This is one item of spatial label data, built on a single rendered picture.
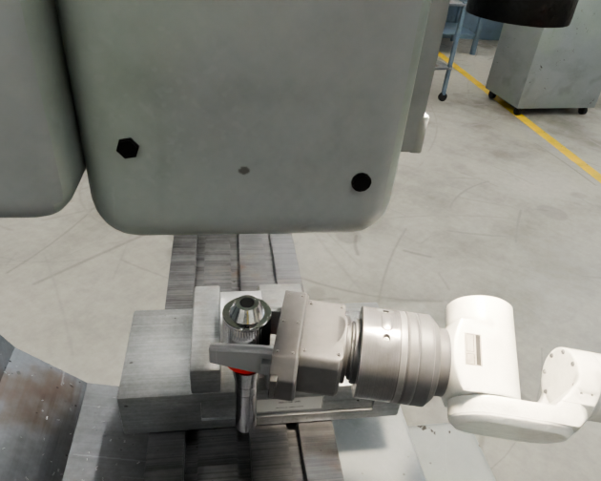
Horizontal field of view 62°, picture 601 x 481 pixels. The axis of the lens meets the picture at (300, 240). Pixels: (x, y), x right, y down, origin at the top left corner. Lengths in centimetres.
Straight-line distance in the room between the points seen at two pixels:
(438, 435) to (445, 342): 49
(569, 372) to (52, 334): 195
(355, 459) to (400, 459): 6
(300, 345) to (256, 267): 45
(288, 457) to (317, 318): 22
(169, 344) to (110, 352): 142
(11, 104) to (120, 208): 8
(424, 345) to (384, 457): 33
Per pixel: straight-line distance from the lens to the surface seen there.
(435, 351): 48
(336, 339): 48
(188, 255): 94
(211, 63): 27
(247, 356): 48
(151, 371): 66
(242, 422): 60
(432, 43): 37
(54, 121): 28
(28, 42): 27
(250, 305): 48
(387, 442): 79
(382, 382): 47
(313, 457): 67
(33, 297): 243
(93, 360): 209
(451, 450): 96
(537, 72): 487
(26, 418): 75
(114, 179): 30
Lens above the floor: 150
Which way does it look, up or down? 35 degrees down
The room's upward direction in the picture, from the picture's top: 5 degrees clockwise
